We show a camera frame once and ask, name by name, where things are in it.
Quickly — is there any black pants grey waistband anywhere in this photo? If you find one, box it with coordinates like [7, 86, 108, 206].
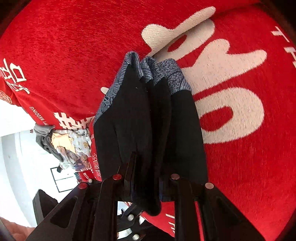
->
[93, 51, 208, 216]

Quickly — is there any red wedding bedspread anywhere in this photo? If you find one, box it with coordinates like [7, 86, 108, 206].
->
[1, 1, 295, 240]

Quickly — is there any patterned white pajamas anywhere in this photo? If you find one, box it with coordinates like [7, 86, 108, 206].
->
[51, 129, 91, 172]

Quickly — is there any grey garment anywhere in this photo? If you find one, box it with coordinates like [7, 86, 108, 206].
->
[34, 124, 63, 162]

